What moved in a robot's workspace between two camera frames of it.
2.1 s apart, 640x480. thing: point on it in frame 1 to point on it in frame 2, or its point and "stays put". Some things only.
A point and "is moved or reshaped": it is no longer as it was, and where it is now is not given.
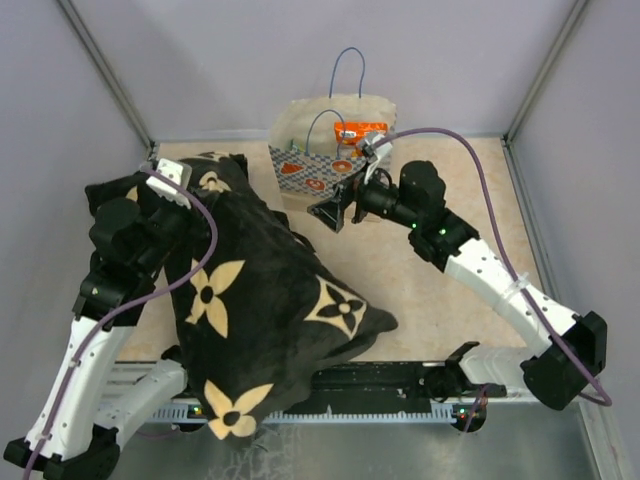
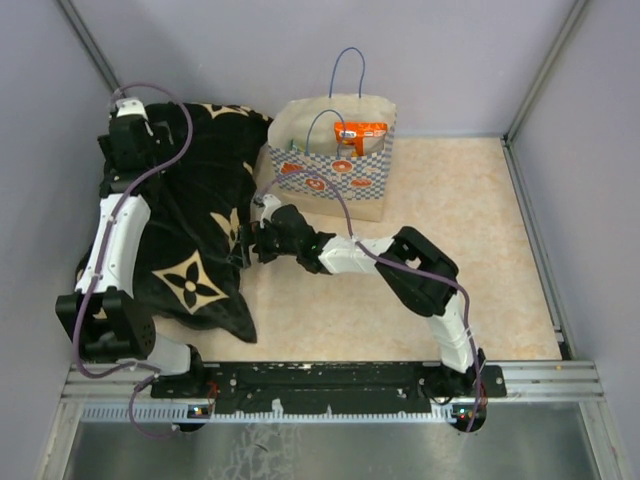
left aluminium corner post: x=150 y=145 stays put
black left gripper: x=195 y=219 to x=162 y=137
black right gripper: x=331 y=212 to x=259 y=248
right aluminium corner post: x=507 y=141 stays put
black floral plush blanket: x=251 y=308 is moved or reshaped
